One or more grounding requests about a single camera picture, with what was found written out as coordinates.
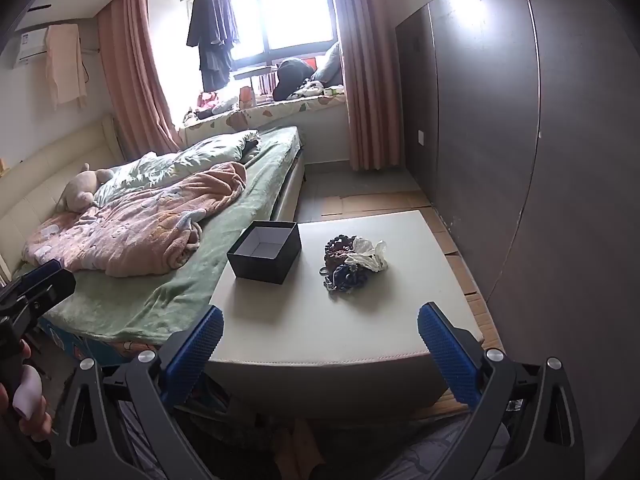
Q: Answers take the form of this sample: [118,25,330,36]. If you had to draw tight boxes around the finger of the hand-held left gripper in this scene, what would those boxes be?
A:
[0,259,77,318]

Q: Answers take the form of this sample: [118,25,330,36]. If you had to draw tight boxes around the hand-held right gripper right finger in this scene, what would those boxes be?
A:
[417,302,586,480]

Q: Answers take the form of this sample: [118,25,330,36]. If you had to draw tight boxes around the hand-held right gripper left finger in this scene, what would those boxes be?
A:
[50,304,226,480]

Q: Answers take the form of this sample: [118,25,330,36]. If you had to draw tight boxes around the black jewelry box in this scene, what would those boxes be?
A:
[226,220,302,286]

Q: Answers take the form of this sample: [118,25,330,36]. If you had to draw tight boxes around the white butterfly brooch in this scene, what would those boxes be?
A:
[345,237,389,272]

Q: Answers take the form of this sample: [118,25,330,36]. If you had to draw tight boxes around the blue bead bracelet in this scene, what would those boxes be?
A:
[332,262,369,292]

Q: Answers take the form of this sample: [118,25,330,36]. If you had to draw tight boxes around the brown bead bracelet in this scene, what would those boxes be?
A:
[324,234,358,268]

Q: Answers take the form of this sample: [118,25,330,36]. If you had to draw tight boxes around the person's left hand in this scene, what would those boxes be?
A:
[0,365,53,443]

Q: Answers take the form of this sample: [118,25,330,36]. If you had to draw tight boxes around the beige plush toy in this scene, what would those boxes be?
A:
[55,162,116,212]

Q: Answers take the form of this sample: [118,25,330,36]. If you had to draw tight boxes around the pink fleece blanket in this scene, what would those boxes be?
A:
[22,161,248,278]

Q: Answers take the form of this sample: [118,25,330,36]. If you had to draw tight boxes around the cardboard floor sheets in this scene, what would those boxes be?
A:
[320,190,506,416]

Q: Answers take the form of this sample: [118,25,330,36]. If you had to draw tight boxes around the floral duvet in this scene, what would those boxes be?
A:
[92,129,261,208]

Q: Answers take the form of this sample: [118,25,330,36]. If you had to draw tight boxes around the peach hanging towel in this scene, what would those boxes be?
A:
[44,24,88,110]

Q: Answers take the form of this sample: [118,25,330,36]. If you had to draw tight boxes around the pink curtain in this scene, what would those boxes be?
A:
[96,0,183,156]
[326,0,406,172]

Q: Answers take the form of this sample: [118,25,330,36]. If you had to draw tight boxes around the printed window seat cushion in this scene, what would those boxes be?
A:
[177,92,348,146]

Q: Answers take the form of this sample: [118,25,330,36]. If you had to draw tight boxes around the white air conditioner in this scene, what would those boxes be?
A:
[10,22,81,68]

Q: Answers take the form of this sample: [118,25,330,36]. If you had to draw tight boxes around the pile of clothes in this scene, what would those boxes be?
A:
[185,90,241,122]

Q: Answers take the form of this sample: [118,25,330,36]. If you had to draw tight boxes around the dark wardrobe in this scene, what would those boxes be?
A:
[395,0,640,480]

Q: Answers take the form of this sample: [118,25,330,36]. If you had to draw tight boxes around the black bag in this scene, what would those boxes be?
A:
[271,57,313,102]

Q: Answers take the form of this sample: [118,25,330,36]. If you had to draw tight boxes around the hanging dark clothes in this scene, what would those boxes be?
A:
[186,0,241,90]

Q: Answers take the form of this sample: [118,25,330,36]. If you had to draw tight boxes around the grey pillow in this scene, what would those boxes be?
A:
[310,41,345,86]

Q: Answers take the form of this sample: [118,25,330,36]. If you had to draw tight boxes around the window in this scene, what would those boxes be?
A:
[227,0,336,68]

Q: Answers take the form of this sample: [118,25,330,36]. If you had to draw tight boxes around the white bed frame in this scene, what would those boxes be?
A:
[272,150,307,223]

